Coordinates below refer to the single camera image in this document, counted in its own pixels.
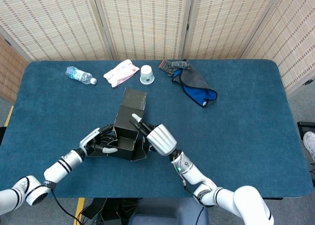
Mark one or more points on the blue grey cloth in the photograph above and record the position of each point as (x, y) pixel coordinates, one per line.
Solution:
(194, 84)

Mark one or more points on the black stand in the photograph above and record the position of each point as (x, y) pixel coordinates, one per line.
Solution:
(306, 127)

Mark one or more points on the blue grey seat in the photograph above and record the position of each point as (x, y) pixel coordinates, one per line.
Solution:
(157, 215)

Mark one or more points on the blue felt-covered table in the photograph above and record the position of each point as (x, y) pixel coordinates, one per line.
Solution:
(246, 124)

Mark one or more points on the white sneaker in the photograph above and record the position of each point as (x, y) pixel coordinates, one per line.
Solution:
(309, 143)

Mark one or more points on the white pink tissue pack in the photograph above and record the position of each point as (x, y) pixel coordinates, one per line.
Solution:
(120, 73)

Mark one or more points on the white floral paper cup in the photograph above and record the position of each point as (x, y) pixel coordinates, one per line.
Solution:
(147, 74)

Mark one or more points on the beige woven folding screen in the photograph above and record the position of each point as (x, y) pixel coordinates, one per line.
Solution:
(147, 20)

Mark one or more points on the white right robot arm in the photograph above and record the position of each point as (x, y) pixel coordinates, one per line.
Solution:
(246, 200)

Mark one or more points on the black cardboard sheets pile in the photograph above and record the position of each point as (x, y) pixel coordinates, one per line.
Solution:
(108, 210)

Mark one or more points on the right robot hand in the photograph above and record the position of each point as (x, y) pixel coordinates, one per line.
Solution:
(162, 140)

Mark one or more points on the grey striped work glove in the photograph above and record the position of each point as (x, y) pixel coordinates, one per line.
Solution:
(172, 65)

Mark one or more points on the black cardboard box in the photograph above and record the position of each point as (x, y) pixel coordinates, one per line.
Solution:
(125, 143)

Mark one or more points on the brown woven screen panel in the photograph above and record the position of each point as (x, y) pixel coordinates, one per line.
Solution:
(11, 70)

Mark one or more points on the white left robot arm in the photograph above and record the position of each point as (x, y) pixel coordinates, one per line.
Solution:
(59, 169)

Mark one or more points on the clear plastic water bottle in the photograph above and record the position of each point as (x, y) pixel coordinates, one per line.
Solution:
(78, 74)

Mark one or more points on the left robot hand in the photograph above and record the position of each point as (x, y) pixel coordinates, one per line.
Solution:
(88, 140)

